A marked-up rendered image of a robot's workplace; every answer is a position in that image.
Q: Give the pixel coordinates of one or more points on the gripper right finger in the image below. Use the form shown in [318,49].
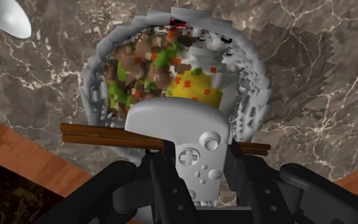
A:
[265,192]

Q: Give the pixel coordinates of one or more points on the brown wooden chopstick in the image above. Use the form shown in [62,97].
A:
[110,141]
[104,130]

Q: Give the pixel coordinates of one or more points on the white bowl of food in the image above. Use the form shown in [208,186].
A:
[141,68]

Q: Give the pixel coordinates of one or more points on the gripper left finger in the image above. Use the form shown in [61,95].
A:
[163,189]

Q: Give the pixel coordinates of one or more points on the white game controller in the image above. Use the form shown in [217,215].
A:
[181,124]

